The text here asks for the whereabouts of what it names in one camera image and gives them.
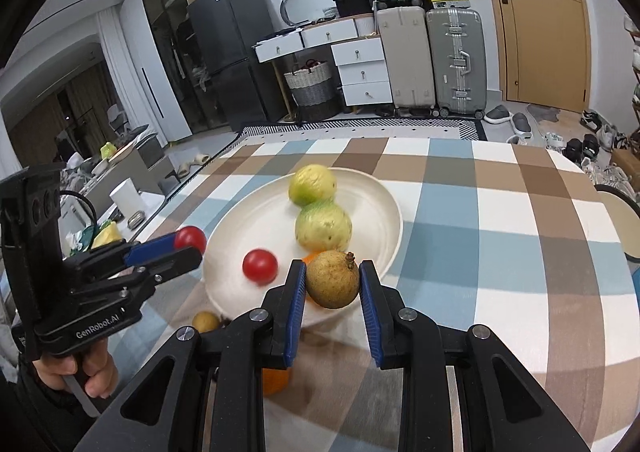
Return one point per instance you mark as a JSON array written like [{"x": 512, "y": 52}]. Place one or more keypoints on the checkered tablecloth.
[{"x": 500, "y": 242}]

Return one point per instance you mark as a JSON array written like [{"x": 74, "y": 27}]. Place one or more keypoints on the grey doormat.
[{"x": 545, "y": 112}]

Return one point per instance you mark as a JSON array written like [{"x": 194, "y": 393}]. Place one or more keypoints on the patterned rug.
[{"x": 400, "y": 128}]

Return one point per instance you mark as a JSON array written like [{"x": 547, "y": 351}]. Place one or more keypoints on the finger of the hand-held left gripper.
[
  {"x": 150, "y": 247},
  {"x": 172, "y": 264}
]

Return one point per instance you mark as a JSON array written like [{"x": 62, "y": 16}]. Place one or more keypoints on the yellow and black shoe box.
[{"x": 449, "y": 0}]

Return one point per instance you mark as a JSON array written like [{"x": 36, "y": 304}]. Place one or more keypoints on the beige suitcase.
[{"x": 405, "y": 60}]

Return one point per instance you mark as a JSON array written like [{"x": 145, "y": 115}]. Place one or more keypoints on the wicker laundry basket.
[{"x": 312, "y": 90}]

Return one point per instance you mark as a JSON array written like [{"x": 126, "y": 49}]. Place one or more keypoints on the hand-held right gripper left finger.
[{"x": 296, "y": 312}]

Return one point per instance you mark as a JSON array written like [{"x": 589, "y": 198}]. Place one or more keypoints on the small white basket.
[{"x": 328, "y": 15}]

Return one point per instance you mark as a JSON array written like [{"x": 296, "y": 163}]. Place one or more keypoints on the grey office chair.
[{"x": 127, "y": 125}]

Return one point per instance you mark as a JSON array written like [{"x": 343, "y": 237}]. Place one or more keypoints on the white drawer cabinet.
[{"x": 362, "y": 72}]

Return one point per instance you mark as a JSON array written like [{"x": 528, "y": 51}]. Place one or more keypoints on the oval metal frame mirror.
[{"x": 287, "y": 2}]

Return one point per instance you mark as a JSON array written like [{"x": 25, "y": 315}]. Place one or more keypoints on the wooden door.
[{"x": 540, "y": 22}]

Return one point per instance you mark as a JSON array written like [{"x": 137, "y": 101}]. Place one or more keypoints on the pile of loose shoes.
[{"x": 590, "y": 142}]

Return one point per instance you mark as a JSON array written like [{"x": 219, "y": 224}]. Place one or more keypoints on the person's left forearm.
[{"x": 40, "y": 412}]

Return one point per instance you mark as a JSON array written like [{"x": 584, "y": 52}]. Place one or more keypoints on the cream round plate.
[{"x": 370, "y": 212}]

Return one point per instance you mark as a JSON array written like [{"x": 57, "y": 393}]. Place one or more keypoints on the brown longan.
[
  {"x": 332, "y": 279},
  {"x": 206, "y": 322}
]

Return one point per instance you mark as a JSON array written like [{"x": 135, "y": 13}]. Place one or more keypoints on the dark grey fridge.
[{"x": 235, "y": 52}]

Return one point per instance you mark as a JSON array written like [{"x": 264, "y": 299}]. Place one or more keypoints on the white vanity desk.
[{"x": 320, "y": 35}]

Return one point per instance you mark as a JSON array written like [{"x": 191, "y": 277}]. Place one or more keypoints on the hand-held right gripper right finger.
[{"x": 372, "y": 314}]

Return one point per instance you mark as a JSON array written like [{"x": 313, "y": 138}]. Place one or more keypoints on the large yellow guava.
[{"x": 312, "y": 184}]

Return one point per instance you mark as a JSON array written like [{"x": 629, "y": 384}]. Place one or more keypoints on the person's left hand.
[{"x": 100, "y": 372}]

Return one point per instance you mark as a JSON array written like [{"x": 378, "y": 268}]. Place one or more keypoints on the black storage box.
[{"x": 352, "y": 6}]

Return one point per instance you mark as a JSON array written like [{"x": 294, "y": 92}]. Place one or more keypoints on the green yellow guava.
[{"x": 322, "y": 227}]

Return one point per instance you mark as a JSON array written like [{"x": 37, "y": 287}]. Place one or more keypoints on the white cylinder container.
[{"x": 126, "y": 199}]

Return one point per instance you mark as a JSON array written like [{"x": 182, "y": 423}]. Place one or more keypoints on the dark glass wardrobe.
[{"x": 170, "y": 32}]

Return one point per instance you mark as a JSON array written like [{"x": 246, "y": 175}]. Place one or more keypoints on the silver suitcase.
[{"x": 457, "y": 62}]

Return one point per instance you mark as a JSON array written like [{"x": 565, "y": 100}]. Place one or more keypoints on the beige slippers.
[{"x": 190, "y": 166}]

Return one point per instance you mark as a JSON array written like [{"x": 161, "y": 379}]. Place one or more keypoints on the red tomato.
[
  {"x": 192, "y": 237},
  {"x": 260, "y": 266}
]

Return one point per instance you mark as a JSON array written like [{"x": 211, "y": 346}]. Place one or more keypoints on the grey slippers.
[{"x": 507, "y": 120}]

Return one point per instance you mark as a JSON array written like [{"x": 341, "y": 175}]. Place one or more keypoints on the round chair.
[{"x": 617, "y": 217}]

